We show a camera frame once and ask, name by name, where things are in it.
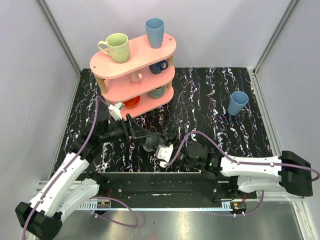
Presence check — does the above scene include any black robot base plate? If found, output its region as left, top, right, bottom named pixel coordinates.
left=79, top=172, right=258, bottom=201

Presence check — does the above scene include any orange bowl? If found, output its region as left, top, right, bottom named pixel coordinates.
left=123, top=96, right=141, bottom=108

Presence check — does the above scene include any teal speckled cup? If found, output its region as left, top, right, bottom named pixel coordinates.
left=147, top=85, right=166, bottom=99

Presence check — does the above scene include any dark blue mug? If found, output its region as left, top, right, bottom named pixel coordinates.
left=149, top=60, right=169, bottom=75

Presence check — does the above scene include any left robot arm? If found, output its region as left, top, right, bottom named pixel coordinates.
left=15, top=114, right=151, bottom=240

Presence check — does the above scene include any pink three-tier shelf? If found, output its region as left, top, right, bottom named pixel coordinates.
left=89, top=33, right=177, bottom=118

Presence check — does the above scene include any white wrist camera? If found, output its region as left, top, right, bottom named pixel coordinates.
left=108, top=102, right=124, bottom=121
left=155, top=144, right=174, bottom=168

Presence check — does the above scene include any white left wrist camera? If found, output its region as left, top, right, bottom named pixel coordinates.
left=108, top=102, right=124, bottom=121

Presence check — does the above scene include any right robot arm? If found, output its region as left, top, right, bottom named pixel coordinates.
left=157, top=142, right=313, bottom=199

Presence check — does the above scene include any pink mug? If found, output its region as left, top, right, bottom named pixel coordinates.
left=129, top=71, right=143, bottom=84

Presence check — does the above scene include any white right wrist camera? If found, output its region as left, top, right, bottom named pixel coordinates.
left=155, top=144, right=174, bottom=168

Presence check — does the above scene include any blue tumbler on table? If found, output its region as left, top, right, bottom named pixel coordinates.
left=227, top=91, right=249, bottom=116

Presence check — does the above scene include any green mug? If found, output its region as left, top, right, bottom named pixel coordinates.
left=97, top=33, right=131, bottom=64

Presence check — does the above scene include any blue tumbler on shelf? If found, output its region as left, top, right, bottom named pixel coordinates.
left=145, top=18, right=165, bottom=49

